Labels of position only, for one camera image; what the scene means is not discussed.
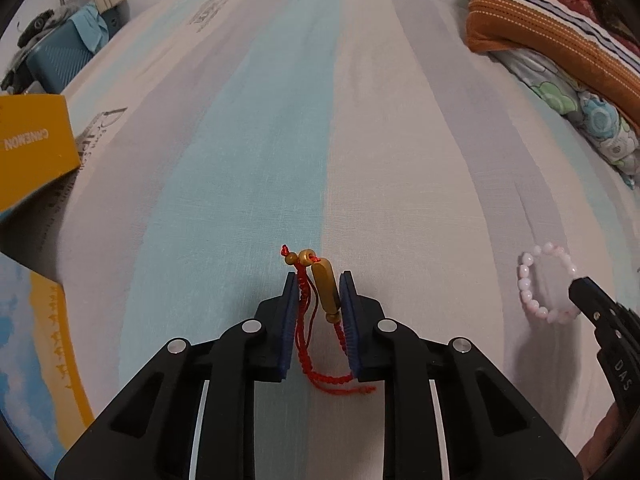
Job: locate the teal suitcase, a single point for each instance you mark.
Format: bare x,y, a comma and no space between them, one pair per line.
57,59

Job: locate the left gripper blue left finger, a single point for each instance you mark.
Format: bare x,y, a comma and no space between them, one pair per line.
277,315

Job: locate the striped bed sheet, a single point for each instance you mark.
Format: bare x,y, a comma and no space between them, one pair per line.
213,132

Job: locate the teal cloth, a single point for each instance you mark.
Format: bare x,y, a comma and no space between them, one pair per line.
91,27

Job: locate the right hand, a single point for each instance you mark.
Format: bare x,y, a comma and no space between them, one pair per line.
605,436

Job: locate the floral quilt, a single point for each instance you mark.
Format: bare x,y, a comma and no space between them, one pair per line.
599,121

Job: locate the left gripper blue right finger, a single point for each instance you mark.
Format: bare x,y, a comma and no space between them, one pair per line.
361,315

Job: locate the striped orange red pillow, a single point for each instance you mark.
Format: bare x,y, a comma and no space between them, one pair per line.
570,34

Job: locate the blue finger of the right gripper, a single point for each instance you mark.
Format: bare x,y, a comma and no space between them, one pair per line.
592,294

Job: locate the blue yellow cardboard box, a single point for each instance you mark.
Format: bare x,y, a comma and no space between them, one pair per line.
43,402

